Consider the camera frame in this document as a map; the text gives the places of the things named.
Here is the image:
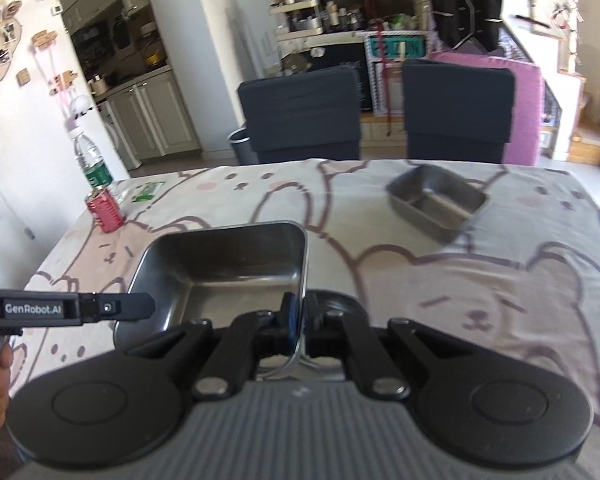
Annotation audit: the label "small rectangular steel tray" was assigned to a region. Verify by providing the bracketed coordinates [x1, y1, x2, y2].
[386, 164, 492, 245]

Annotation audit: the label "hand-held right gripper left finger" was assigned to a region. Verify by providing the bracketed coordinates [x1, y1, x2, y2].
[124, 292, 302, 402]

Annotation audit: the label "white refrigerator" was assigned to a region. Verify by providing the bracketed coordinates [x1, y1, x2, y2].
[195, 0, 281, 133]

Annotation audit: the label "green packet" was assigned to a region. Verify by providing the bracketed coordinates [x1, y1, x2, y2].
[130, 181, 167, 204]

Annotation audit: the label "bear printed tablecloth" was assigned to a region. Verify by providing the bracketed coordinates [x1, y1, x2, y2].
[7, 159, 600, 480]

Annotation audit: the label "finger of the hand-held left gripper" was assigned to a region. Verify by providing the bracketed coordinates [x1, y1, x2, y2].
[80, 292, 157, 323]

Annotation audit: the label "teal framed sign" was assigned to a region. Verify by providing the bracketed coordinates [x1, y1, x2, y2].
[365, 30, 429, 62]

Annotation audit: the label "large square steel tray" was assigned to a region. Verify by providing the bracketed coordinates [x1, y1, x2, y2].
[112, 220, 309, 380]

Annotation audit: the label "shelf with jars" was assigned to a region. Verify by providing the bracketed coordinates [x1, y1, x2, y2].
[269, 0, 333, 48]

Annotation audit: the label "pink cushion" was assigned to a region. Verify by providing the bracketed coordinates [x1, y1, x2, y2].
[430, 50, 545, 167]

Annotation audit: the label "hanging black garment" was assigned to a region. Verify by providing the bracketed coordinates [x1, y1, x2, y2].
[430, 0, 505, 55]

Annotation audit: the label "red drink can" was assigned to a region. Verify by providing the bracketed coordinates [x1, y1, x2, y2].
[85, 187, 126, 234]

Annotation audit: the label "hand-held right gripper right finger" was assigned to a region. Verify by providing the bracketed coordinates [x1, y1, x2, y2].
[302, 292, 475, 402]

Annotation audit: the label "cream kitchen cabinets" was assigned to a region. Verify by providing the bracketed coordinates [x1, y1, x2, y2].
[100, 71, 202, 171]

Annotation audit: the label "dark grey chair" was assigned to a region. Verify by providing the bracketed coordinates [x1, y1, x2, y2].
[237, 66, 362, 165]
[401, 59, 516, 165]

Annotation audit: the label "grey trash bin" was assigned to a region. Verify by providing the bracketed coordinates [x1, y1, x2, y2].
[228, 127, 254, 165]

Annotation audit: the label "clear water bottle green label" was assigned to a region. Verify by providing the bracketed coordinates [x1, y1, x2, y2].
[70, 127, 118, 202]

